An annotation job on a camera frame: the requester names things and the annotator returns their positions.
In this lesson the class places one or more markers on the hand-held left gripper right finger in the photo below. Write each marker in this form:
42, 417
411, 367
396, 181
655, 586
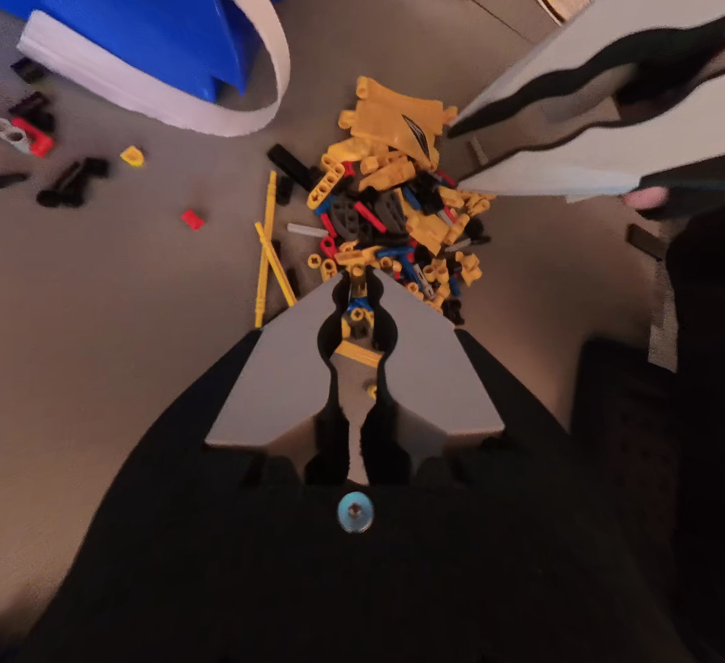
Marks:
442, 385

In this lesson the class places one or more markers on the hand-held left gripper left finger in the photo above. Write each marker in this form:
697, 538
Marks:
272, 391

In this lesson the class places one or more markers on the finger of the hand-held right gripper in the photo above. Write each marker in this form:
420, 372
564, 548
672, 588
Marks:
623, 12
594, 159

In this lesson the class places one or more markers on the yellow thin brick rod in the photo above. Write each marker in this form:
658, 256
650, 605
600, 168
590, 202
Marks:
276, 264

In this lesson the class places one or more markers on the yellow brick pile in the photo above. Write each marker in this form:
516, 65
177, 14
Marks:
396, 125

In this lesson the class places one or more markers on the grey desk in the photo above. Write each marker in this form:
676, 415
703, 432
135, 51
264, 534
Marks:
113, 334

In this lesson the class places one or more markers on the person's right hand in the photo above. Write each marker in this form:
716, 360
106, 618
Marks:
645, 199

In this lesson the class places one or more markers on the yellow curved brick piece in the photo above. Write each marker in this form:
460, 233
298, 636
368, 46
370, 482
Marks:
265, 255

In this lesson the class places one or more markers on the black perforated seat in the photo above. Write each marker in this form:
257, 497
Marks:
623, 419

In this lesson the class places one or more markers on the white printed paper bag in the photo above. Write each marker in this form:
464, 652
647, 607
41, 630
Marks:
141, 102

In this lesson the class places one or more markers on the scattered small brick pieces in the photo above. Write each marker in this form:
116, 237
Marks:
34, 136

